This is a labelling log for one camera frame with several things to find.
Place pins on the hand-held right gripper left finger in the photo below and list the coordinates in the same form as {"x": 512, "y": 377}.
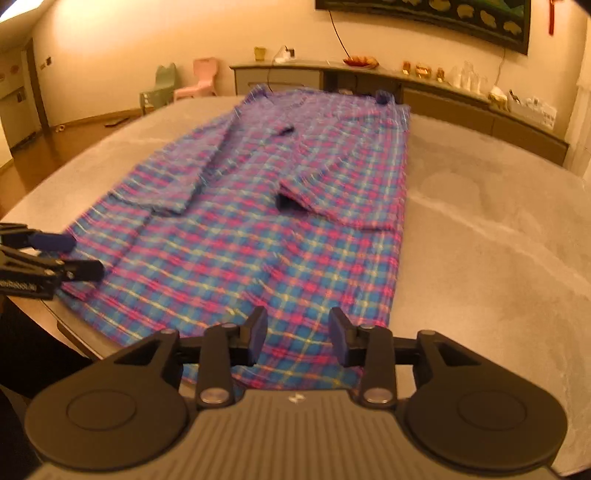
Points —
{"x": 257, "y": 334}

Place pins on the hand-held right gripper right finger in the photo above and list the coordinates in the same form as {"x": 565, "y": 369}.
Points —
{"x": 339, "y": 337}

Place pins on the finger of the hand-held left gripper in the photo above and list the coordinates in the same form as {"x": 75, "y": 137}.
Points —
{"x": 53, "y": 242}
{"x": 83, "y": 271}

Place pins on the plaid shirt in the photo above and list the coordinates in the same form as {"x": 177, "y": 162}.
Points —
{"x": 286, "y": 221}

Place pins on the white clothes iron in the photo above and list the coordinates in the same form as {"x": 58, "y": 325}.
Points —
{"x": 285, "y": 54}

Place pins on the wooden door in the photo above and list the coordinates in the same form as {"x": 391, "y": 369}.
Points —
{"x": 36, "y": 87}

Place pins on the green plastic chair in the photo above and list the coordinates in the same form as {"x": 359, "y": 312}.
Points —
{"x": 159, "y": 90}

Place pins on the pink plastic chair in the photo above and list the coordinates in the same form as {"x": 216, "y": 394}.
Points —
{"x": 198, "y": 81}

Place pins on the long grey media cabinet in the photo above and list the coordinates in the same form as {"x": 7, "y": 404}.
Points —
{"x": 438, "y": 104}

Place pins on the plate of fruit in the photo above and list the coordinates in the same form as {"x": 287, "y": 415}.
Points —
{"x": 361, "y": 61}

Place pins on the wide golden jar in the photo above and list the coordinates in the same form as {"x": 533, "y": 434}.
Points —
{"x": 423, "y": 72}

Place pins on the small golden jar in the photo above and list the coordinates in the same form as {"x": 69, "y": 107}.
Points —
{"x": 407, "y": 67}
{"x": 441, "y": 75}

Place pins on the yellow cup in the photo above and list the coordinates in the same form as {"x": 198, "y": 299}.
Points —
{"x": 260, "y": 53}

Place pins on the golden figurine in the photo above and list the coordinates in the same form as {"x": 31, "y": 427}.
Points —
{"x": 498, "y": 98}

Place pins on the cluster of glass jars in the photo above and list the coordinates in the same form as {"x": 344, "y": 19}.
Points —
{"x": 468, "y": 77}

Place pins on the white box of small things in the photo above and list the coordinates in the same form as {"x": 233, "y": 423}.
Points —
{"x": 533, "y": 110}

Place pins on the pale curtain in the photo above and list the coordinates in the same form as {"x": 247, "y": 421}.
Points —
{"x": 581, "y": 124}

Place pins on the red hanging ornament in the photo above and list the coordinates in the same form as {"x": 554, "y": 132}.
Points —
{"x": 550, "y": 16}

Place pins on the dark framed wall picture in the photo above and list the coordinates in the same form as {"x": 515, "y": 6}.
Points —
{"x": 438, "y": 14}

